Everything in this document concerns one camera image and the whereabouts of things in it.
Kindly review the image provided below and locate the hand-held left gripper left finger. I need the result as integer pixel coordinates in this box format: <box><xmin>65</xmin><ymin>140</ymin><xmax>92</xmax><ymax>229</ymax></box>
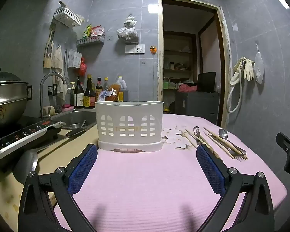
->
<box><xmin>18</xmin><ymin>144</ymin><xmax>98</xmax><ymax>232</ymax></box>

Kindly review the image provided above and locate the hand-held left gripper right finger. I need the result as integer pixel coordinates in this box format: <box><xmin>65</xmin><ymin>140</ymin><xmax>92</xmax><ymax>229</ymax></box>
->
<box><xmin>196</xmin><ymin>144</ymin><xmax>275</xmax><ymax>232</ymax></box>

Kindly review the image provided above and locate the wooden handled metal spoon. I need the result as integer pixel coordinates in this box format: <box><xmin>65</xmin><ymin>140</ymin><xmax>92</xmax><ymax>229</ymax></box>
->
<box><xmin>218</xmin><ymin>128</ymin><xmax>246</xmax><ymax>155</ymax></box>

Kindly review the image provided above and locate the white plastic utensil basket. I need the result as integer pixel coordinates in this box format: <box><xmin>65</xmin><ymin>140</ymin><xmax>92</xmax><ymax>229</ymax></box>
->
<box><xmin>95</xmin><ymin>101</ymin><xmax>164</xmax><ymax>152</ymax></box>

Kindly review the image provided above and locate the steel sink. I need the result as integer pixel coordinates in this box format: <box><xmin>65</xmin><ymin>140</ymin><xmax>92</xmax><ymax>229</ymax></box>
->
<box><xmin>47</xmin><ymin>110</ymin><xmax>97</xmax><ymax>138</ymax></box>

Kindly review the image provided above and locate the pink floral blanket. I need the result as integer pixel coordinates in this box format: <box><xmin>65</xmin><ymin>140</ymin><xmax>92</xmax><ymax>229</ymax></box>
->
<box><xmin>54</xmin><ymin>113</ymin><xmax>288</xmax><ymax>232</ymax></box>

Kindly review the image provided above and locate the grey cabinet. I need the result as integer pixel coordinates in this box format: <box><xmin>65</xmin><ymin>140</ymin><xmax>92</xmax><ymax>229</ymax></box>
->
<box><xmin>175</xmin><ymin>90</ymin><xmax>220</xmax><ymax>126</ymax></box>

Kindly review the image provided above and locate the black induction cooker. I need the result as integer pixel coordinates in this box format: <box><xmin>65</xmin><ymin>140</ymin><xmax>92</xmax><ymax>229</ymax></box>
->
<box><xmin>0</xmin><ymin>119</ymin><xmax>66</xmax><ymax>165</ymax></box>

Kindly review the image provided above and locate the dark bottle white label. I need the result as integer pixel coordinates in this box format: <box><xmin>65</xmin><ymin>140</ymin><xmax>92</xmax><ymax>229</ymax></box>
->
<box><xmin>74</xmin><ymin>76</ymin><xmax>84</xmax><ymax>109</ymax></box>

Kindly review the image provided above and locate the dark soy sauce bottle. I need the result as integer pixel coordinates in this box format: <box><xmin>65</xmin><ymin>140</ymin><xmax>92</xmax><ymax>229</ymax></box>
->
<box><xmin>83</xmin><ymin>74</ymin><xmax>96</xmax><ymax>108</ymax></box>

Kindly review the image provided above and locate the dish soap bottle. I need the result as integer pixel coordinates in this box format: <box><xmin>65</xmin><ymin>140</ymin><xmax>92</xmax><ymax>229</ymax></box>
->
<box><xmin>67</xmin><ymin>82</ymin><xmax>75</xmax><ymax>107</ymax></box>

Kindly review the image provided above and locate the blue white packet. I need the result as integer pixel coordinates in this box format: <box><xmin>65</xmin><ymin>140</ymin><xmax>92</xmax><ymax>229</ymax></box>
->
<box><xmin>97</xmin><ymin>90</ymin><xmax>112</xmax><ymax>102</ymax></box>

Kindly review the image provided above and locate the hanging white plastic bag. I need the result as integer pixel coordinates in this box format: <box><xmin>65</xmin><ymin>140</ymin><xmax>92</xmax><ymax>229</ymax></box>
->
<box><xmin>253</xmin><ymin>42</ymin><xmax>265</xmax><ymax>84</ymax></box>

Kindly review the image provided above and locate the brown packet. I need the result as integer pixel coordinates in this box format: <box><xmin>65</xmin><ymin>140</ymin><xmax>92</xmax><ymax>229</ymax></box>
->
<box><xmin>105</xmin><ymin>83</ymin><xmax>121</xmax><ymax>102</ymax></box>

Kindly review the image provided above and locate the red cloth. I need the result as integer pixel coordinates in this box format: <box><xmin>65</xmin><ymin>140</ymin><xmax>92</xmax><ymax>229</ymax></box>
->
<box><xmin>177</xmin><ymin>84</ymin><xmax>198</xmax><ymax>93</ymax></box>

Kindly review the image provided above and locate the red capped sauce bottle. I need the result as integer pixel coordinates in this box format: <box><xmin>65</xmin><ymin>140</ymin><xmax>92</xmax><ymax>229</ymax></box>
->
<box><xmin>95</xmin><ymin>78</ymin><xmax>103</xmax><ymax>97</ymax></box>

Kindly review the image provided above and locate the steel faucet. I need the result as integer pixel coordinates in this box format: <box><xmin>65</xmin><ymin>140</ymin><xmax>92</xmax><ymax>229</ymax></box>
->
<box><xmin>40</xmin><ymin>72</ymin><xmax>67</xmax><ymax>119</ymax></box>

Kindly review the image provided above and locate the black monitor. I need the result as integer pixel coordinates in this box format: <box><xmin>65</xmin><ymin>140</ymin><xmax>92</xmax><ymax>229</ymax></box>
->
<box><xmin>198</xmin><ymin>72</ymin><xmax>217</xmax><ymax>93</ymax></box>

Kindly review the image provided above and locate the cooking oil jug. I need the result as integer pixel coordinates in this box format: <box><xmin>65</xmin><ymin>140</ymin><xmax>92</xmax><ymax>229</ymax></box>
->
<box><xmin>115</xmin><ymin>76</ymin><xmax>129</xmax><ymax>102</ymax></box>

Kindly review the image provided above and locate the red plastic bag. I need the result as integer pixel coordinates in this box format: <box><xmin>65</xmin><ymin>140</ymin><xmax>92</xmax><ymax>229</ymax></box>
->
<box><xmin>78</xmin><ymin>57</ymin><xmax>87</xmax><ymax>76</ymax></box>

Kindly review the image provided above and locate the steel pot with lid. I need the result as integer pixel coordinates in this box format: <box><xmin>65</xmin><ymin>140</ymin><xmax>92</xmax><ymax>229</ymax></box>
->
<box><xmin>0</xmin><ymin>68</ymin><xmax>33</xmax><ymax>128</ymax></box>

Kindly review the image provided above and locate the hanging beige cloth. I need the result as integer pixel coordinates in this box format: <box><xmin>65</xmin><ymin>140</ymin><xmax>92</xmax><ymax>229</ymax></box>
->
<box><xmin>51</xmin><ymin>45</ymin><xmax>67</xmax><ymax>104</ymax></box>

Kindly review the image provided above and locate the wooden cutting board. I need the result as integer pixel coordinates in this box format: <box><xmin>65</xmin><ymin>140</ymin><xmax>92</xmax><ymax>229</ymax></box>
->
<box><xmin>43</xmin><ymin>22</ymin><xmax>57</xmax><ymax>68</ymax></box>

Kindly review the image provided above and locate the wooden shelf unit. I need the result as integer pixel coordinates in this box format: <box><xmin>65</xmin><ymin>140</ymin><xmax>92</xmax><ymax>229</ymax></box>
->
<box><xmin>163</xmin><ymin>31</ymin><xmax>199</xmax><ymax>90</ymax></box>

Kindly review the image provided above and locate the red snack packet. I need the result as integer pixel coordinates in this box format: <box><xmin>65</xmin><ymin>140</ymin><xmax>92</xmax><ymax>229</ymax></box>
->
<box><xmin>90</xmin><ymin>26</ymin><xmax>104</xmax><ymax>37</ymax></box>

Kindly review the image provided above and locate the clear bag of dried goods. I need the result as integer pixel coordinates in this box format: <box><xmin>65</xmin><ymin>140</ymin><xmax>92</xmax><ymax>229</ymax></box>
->
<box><xmin>116</xmin><ymin>13</ymin><xmax>139</xmax><ymax>44</ymax></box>

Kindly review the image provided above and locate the black handled kitchen knife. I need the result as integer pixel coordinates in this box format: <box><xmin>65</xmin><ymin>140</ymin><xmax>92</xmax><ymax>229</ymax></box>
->
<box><xmin>65</xmin><ymin>125</ymin><xmax>92</xmax><ymax>138</ymax></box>

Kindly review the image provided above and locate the white hose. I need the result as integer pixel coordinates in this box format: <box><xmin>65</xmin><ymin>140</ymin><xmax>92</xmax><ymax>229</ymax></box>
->
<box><xmin>226</xmin><ymin>61</ymin><xmax>244</xmax><ymax>113</ymax></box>

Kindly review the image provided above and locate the white plastic wall holder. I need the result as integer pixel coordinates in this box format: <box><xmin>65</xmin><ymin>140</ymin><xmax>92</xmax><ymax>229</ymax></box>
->
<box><xmin>67</xmin><ymin>49</ymin><xmax>83</xmax><ymax>68</ymax></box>

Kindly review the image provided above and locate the wooden door frame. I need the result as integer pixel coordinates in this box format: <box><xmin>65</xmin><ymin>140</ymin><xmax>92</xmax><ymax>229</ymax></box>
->
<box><xmin>157</xmin><ymin>0</ymin><xmax>232</xmax><ymax>128</ymax></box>

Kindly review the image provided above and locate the grey wall shelf rack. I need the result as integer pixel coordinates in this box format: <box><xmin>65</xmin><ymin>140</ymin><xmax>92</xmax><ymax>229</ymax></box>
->
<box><xmin>77</xmin><ymin>35</ymin><xmax>105</xmax><ymax>47</ymax></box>

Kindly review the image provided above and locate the white wall switch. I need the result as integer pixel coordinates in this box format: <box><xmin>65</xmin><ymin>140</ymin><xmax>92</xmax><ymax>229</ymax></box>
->
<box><xmin>125</xmin><ymin>44</ymin><xmax>145</xmax><ymax>54</ymax></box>

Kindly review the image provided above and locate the white wall basket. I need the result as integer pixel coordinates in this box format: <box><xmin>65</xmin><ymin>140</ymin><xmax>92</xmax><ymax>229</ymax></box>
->
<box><xmin>54</xmin><ymin>6</ymin><xmax>84</xmax><ymax>27</ymax></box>

